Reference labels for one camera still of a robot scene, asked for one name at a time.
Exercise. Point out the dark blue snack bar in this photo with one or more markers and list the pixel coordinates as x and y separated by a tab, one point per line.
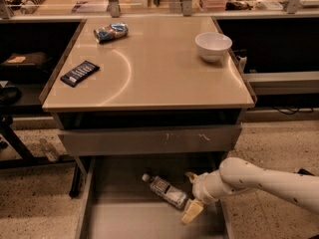
79	73

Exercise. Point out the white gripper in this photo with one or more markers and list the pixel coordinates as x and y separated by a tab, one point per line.
200	187

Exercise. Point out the grey top drawer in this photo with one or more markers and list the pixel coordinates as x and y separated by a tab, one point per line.
150	140

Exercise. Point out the crumpled blue chip bag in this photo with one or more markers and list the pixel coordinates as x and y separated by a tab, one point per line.
111	32

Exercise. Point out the black office chair base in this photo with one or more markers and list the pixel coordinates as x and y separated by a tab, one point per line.
303	171

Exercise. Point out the white ceramic bowl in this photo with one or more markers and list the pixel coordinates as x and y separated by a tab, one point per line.
212	46

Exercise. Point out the beige drawer cabinet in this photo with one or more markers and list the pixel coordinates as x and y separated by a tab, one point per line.
154	77

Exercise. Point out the open middle drawer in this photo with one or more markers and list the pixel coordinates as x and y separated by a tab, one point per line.
117	204

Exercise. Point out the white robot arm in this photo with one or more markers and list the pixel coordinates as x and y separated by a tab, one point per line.
236	175

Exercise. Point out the clear plastic water bottle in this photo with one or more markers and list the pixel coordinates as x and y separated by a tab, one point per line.
166	191

